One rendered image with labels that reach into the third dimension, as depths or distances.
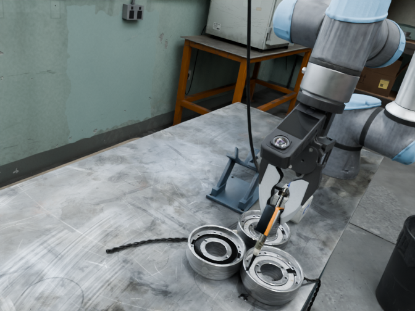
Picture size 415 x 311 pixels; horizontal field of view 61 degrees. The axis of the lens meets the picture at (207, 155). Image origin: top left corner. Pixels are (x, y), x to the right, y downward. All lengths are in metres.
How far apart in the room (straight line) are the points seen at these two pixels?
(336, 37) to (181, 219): 0.46
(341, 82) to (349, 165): 0.61
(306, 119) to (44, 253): 0.48
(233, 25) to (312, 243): 2.33
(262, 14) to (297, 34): 2.15
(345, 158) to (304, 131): 0.59
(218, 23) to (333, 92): 2.52
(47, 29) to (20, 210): 1.52
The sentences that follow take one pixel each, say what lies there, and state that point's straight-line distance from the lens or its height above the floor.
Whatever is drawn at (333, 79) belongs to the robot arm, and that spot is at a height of 1.16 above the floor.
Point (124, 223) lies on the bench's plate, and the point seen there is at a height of 0.80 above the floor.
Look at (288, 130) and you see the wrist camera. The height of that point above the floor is 1.09.
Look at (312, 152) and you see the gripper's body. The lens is 0.54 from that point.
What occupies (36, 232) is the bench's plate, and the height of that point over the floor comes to 0.80.
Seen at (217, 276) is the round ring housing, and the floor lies 0.82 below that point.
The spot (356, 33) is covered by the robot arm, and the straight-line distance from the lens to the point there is 0.53.
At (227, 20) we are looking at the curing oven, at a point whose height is 0.95.
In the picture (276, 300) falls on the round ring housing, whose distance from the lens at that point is 0.63.
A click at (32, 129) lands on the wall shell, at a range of 2.29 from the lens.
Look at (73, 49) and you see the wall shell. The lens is 2.30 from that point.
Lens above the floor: 1.26
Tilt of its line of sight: 27 degrees down
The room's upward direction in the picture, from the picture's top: 11 degrees clockwise
